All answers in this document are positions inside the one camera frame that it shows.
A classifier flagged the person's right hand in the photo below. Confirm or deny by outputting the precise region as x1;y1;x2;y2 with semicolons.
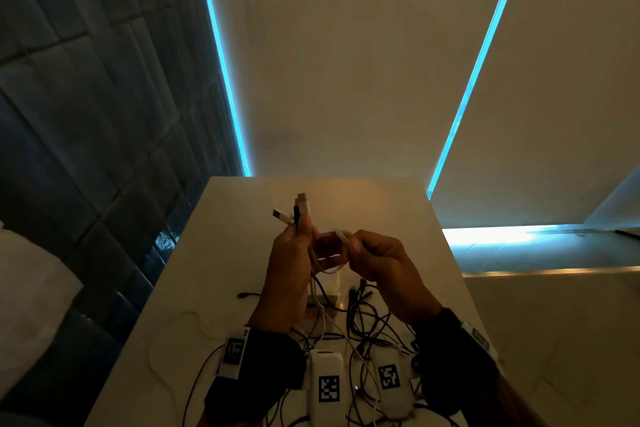
345;230;443;325

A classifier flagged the white table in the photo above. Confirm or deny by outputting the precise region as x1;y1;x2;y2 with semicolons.
85;176;531;427

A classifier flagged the white pillow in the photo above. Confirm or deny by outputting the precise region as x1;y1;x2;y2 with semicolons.
0;221;85;400

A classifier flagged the window sill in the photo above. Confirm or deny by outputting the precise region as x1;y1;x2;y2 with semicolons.
442;225;640;276

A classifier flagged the tangle of cables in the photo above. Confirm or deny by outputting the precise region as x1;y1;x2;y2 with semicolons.
148;279;461;427

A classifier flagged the person's left hand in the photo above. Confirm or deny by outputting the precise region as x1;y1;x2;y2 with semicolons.
248;226;351;335

